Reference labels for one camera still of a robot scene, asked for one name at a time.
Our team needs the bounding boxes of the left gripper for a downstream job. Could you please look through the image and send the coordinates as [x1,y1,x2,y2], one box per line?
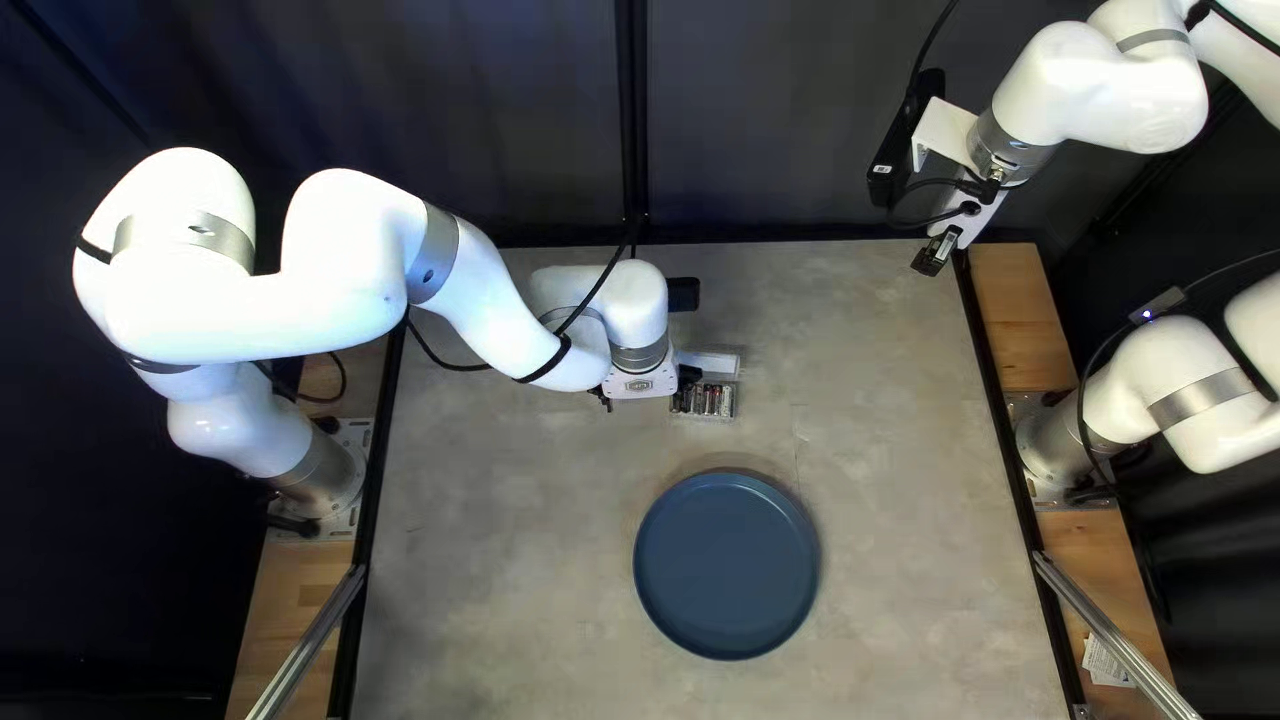
[598,364,701,413]

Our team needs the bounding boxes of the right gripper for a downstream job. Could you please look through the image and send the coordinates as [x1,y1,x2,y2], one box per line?
[912,183,1009,276]

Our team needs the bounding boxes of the blue round container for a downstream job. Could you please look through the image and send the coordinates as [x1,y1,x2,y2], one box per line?
[632,472,823,663]

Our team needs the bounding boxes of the clear plastic battery case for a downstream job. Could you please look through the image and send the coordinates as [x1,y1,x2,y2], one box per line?
[668,348,743,421]

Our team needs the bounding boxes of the white paper tag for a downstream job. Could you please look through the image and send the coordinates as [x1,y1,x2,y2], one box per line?
[1083,632,1136,689]

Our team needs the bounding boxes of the black cable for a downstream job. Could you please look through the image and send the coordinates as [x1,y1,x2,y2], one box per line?
[268,350,348,406]
[885,0,996,233]
[1080,250,1280,461]
[405,215,641,386]

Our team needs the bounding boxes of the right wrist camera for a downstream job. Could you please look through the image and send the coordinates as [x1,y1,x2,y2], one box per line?
[866,68,947,209]

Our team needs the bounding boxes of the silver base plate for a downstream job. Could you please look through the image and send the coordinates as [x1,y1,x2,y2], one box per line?
[265,418,373,541]
[1005,392,1116,511]

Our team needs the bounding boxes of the black frame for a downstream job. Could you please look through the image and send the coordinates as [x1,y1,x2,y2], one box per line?
[240,0,1206,720]

